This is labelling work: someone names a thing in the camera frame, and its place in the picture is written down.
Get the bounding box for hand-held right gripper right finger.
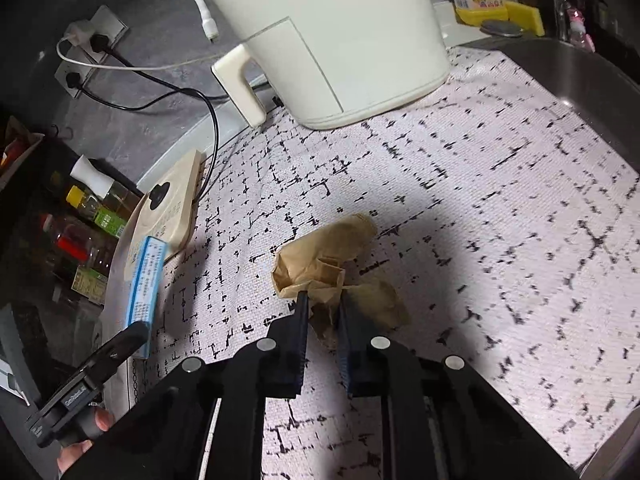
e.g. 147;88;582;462
337;291;568;480

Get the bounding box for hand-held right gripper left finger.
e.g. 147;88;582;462
65;291;310;480

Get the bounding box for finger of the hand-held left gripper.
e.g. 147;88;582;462
75;321;151;386

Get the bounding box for blue and white box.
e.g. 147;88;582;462
126;236;168;359

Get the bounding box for brown paper bag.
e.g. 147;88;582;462
271;212;411;341

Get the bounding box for person's left hand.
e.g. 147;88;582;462
56;406;116;475

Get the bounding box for white patterned paper sheet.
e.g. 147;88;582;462
101;230;151;411

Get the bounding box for green label jar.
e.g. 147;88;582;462
70;265;108;306

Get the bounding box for red-capped bottle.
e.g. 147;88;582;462
40;212;116;273

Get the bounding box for yellow-capped green label bottle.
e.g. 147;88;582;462
66;185;128;238

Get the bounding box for white-capped glass bottle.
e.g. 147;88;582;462
70;155;142;202

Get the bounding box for cardboard box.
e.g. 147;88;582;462
0;115;46;181

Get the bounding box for white air fryer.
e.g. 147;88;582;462
192;0;451;131

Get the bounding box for white plug adapter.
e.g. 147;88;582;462
64;21;93;43

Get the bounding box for stainless steel sink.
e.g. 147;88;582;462
465;35;640;171

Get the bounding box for grey sink stopper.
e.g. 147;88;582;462
481;20;522;37

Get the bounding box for yellow sponge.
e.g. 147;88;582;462
505;0;546;37

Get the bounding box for pink small bottle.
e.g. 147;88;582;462
562;0;597;53

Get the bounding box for black power cable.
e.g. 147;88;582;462
65;72;221;203
92;34;281;108

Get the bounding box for grey wall outlet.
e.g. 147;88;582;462
65;5;128;56
54;57;98;98

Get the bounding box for white charging cable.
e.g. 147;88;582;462
56;0;236;73

